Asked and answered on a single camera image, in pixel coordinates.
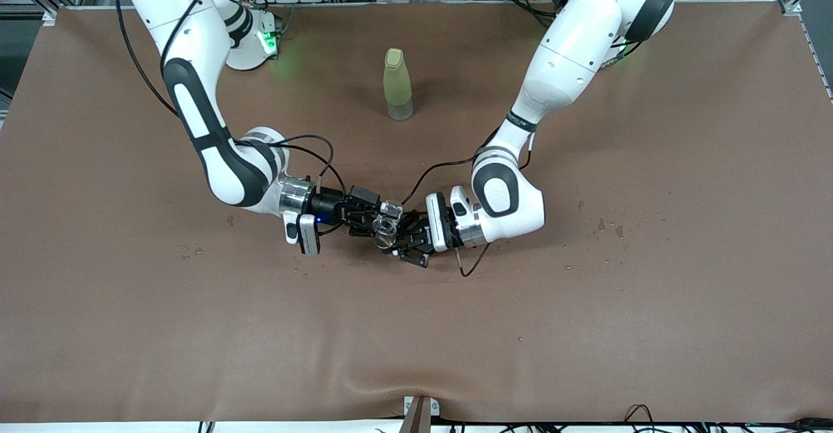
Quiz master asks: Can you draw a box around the clear glass measuring beaker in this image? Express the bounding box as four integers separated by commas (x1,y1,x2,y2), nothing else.
371,201,405,246

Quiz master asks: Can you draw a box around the brown table cloth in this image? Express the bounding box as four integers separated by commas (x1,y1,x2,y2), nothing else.
0,0,833,424

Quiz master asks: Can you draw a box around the green frosted bottle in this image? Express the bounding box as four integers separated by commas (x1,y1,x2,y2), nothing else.
383,48,415,122

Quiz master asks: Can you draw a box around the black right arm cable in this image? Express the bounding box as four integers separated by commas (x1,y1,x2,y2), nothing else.
114,0,349,238

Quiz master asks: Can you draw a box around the metal table clamp bracket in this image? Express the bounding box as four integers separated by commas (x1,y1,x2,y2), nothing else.
403,395,441,433

